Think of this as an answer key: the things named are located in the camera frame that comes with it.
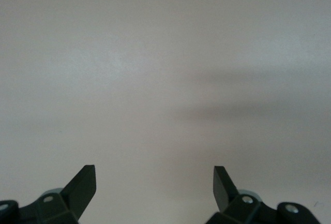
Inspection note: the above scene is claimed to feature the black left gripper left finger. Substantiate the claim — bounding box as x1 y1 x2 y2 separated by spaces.
0 165 97 224

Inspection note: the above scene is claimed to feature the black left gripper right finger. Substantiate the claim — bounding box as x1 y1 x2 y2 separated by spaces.
206 166 322 224

